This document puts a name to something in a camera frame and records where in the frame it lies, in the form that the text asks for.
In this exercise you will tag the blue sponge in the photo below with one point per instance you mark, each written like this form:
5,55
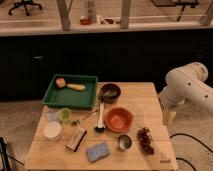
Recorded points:
97,152

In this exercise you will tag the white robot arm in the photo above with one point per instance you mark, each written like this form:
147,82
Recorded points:
186,82

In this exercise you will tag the green plastic tray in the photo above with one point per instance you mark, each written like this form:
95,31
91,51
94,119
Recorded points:
65,97

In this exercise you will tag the dark brown bowl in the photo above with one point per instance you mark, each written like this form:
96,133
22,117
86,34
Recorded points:
110,92

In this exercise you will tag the orange bowl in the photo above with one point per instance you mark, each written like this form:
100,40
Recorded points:
118,120

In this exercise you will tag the metal fork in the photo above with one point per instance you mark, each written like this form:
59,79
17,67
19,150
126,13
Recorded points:
78,121

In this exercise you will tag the green plastic cup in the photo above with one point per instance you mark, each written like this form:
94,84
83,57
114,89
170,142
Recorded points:
64,115

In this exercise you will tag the small metal cup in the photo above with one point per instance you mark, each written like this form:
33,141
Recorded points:
124,142

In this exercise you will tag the bunch of dark grapes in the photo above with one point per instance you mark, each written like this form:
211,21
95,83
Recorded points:
145,140

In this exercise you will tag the clear plastic container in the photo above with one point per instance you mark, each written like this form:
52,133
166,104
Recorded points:
51,116

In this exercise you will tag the brown rectangular block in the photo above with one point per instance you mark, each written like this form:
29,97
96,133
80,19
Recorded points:
76,138

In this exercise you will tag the red bowl on shelf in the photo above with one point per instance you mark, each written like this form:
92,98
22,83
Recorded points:
84,20

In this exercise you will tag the white round lid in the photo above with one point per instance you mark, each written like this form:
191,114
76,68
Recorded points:
52,130

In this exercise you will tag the black office chair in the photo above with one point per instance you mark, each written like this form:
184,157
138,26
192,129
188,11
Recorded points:
25,4

